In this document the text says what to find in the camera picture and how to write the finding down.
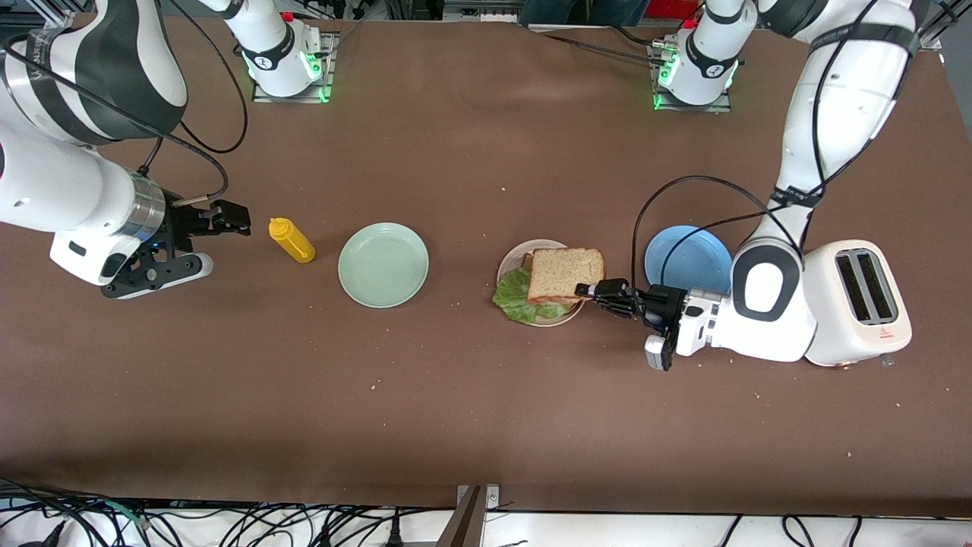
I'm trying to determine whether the yellow squeeze bottle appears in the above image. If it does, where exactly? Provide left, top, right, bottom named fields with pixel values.
left=268, top=217, right=317, bottom=264

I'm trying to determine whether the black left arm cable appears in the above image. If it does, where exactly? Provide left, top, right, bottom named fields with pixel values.
left=630, top=0, right=935, bottom=293

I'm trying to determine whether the pale green plate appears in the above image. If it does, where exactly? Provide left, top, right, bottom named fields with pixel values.
left=338, top=222, right=430, bottom=309

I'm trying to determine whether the black cable tangle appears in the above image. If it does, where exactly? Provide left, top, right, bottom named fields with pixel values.
left=0, top=477, right=456, bottom=547

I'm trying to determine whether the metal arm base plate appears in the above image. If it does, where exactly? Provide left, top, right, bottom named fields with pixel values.
left=652, top=42, right=734, bottom=113
left=252, top=30, right=339, bottom=103

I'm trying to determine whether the blue plate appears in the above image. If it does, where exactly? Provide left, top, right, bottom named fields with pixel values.
left=644, top=225, right=736, bottom=296

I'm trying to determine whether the silver bracket plate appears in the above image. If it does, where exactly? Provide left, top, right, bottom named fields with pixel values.
left=456, top=485, right=500, bottom=511

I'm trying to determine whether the green lettuce leaf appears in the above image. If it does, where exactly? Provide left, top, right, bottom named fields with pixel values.
left=492, top=266, right=578, bottom=326

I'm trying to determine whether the dark grey metal post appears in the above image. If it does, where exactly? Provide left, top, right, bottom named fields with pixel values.
left=437, top=486, right=487, bottom=547

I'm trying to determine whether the looped black floor cable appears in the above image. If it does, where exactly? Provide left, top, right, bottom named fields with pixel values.
left=782, top=515, right=818, bottom=547

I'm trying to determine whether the grey metal rack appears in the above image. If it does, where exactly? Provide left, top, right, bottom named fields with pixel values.
left=443, top=0, right=555, bottom=24

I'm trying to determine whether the brown table cover sheet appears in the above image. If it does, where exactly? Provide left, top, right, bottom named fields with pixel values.
left=0, top=14, right=972, bottom=519

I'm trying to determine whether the red box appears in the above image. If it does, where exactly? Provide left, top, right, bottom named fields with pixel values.
left=645, top=0, right=703, bottom=20

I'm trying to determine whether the beige plate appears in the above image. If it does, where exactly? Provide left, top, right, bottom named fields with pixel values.
left=497, top=239, right=589, bottom=328

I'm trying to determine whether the thin black table cable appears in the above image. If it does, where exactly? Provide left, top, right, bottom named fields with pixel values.
left=524, top=21, right=669, bottom=65

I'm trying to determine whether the white toaster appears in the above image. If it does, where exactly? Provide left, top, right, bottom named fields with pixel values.
left=794, top=240, right=914, bottom=370

